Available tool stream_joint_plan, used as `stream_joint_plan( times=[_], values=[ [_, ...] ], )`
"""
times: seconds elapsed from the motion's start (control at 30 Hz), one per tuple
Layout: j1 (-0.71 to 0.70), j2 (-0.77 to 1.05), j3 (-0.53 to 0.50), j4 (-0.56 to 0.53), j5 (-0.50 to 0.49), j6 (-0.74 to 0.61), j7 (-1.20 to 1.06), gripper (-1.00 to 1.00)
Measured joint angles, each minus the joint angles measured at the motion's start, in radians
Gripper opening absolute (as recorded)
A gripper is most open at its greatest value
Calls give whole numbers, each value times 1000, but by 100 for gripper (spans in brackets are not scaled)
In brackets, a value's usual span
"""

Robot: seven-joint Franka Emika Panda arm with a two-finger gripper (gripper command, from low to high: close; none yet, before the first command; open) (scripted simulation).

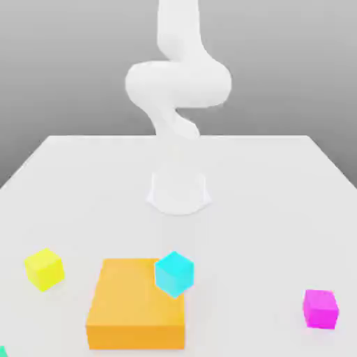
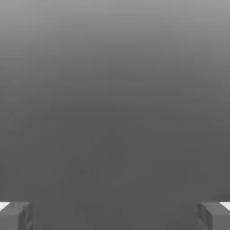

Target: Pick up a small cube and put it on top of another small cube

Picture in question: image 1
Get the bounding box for small cyan cube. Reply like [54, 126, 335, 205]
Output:
[153, 250, 195, 300]

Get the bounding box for small yellow cube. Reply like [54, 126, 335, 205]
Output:
[24, 247, 66, 293]

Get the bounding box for small magenta cube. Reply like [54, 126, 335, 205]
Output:
[303, 289, 340, 331]

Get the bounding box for large orange box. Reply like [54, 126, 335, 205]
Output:
[85, 258, 186, 351]

